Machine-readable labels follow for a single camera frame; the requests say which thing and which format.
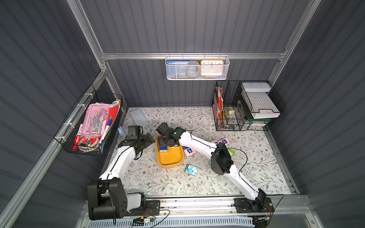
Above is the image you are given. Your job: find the black wire side basket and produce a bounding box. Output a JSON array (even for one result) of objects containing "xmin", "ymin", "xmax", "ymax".
[{"xmin": 55, "ymin": 86, "xmax": 123, "ymax": 156}]

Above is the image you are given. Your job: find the translucent box lid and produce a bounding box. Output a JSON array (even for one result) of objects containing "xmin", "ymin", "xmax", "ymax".
[{"xmin": 130, "ymin": 109, "xmax": 149, "ymax": 128}]

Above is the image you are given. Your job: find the dark blue Tempo tissue pack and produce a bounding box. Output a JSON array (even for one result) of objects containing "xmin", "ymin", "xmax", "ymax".
[{"xmin": 159, "ymin": 146, "xmax": 168, "ymax": 153}]

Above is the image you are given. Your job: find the white wire wall basket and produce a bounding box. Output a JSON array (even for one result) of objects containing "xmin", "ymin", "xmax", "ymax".
[{"xmin": 165, "ymin": 54, "xmax": 230, "ymax": 81}]

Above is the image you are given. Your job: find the grey tape roll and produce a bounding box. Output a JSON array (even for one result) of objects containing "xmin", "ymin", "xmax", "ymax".
[{"xmin": 185, "ymin": 60, "xmax": 201, "ymax": 78}]

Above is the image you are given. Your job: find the pink pencil case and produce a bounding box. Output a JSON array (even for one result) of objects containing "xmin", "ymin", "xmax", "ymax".
[{"xmin": 81, "ymin": 103, "xmax": 110, "ymax": 139}]

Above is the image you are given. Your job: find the yellow utility knife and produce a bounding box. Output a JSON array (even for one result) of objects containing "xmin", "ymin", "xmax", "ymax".
[{"xmin": 220, "ymin": 110, "xmax": 226, "ymax": 124}]

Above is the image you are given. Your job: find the grid pattern notebook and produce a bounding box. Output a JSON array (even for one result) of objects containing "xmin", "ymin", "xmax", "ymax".
[{"xmin": 241, "ymin": 82, "xmax": 281, "ymax": 119}]

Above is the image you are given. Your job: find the teal cartoon tissue pack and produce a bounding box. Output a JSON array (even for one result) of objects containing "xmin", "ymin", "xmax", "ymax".
[{"xmin": 185, "ymin": 164, "xmax": 199, "ymax": 176}]

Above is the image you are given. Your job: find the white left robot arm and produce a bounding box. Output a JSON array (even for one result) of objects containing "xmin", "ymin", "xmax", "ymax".
[{"xmin": 87, "ymin": 125, "xmax": 154, "ymax": 222}]

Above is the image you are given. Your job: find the yellow storage box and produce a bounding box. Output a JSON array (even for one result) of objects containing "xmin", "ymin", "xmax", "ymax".
[{"xmin": 156, "ymin": 138, "xmax": 184, "ymax": 168}]

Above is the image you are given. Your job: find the pink floral tissue pack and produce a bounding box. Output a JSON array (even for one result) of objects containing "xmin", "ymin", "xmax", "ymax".
[{"xmin": 182, "ymin": 146, "xmax": 197, "ymax": 157}]

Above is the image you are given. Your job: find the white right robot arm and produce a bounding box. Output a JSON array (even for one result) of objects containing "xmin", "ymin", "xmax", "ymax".
[{"xmin": 156, "ymin": 123, "xmax": 275, "ymax": 213}]

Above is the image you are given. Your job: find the green tissue pack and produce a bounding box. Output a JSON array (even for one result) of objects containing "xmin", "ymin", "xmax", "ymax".
[{"xmin": 228, "ymin": 149, "xmax": 235, "ymax": 157}]

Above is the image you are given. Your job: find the black wire desk organizer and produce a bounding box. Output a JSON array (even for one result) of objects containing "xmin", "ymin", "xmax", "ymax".
[{"xmin": 212, "ymin": 80, "xmax": 286, "ymax": 131}]

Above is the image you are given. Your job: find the beige alarm clock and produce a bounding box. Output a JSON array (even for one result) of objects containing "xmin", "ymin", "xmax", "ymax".
[{"xmin": 200, "ymin": 59, "xmax": 224, "ymax": 77}]

